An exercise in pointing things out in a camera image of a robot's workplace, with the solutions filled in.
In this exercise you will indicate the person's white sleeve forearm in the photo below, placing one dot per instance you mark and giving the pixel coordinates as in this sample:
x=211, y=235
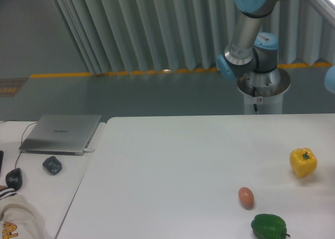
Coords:
x=18, y=218

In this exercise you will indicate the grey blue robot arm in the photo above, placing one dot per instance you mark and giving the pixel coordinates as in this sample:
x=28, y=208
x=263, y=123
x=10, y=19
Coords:
x=251, y=35

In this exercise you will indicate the green bell pepper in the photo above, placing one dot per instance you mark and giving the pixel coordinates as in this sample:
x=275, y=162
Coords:
x=268, y=226

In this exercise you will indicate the small black gadget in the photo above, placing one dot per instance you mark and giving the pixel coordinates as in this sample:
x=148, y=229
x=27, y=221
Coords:
x=52, y=165

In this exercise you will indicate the black computer mouse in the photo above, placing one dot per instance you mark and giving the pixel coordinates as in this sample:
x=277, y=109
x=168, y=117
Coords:
x=14, y=179

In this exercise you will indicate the yellow bell pepper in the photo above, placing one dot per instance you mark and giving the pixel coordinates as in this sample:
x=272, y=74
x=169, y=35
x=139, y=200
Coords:
x=303, y=162

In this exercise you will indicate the silver laptop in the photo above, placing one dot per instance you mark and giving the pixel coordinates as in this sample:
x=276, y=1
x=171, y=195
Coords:
x=61, y=134

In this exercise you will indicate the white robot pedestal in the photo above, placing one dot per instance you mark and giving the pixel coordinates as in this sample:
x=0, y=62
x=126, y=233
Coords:
x=263, y=97

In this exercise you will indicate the brown egg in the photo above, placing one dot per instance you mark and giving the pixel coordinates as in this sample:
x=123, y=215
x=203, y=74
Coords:
x=246, y=197

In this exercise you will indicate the black device at edge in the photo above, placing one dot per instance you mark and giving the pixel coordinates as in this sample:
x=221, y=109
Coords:
x=1, y=160

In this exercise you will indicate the pale pleated curtain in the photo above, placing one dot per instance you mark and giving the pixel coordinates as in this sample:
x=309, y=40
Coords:
x=151, y=35

